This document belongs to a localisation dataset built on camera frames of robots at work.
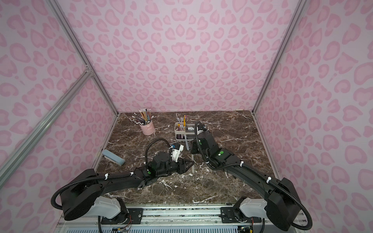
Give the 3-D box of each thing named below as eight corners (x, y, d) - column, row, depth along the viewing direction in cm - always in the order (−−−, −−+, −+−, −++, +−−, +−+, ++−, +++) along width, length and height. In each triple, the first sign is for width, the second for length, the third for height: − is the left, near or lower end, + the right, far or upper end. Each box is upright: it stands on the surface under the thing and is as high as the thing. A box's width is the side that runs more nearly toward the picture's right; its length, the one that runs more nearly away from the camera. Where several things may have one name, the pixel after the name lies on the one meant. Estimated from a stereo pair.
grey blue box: (104, 157, 97) (99, 153, 93) (108, 152, 99) (104, 148, 95) (121, 167, 93) (118, 163, 88) (126, 162, 95) (122, 158, 90)
